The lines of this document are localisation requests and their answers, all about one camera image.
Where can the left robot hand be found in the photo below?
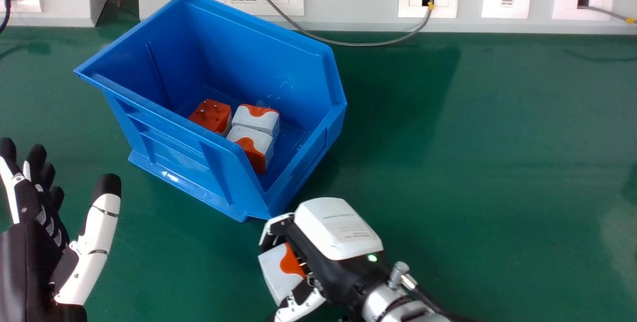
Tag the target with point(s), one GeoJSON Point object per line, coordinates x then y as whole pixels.
{"type": "Point", "coordinates": [30, 257]}

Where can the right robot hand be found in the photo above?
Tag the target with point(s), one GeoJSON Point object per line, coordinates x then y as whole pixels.
{"type": "Point", "coordinates": [328, 250]}

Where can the white-and-orange plug adapter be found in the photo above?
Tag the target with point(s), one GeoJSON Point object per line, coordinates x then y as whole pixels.
{"type": "Point", "coordinates": [256, 118]}
{"type": "Point", "coordinates": [211, 117]}
{"type": "Point", "coordinates": [254, 149]}
{"type": "Point", "coordinates": [281, 269]}

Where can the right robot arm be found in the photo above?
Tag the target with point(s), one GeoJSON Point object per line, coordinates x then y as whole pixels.
{"type": "Point", "coordinates": [398, 307]}

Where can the blue plastic bin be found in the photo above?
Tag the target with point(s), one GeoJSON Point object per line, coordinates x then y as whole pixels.
{"type": "Point", "coordinates": [214, 108]}

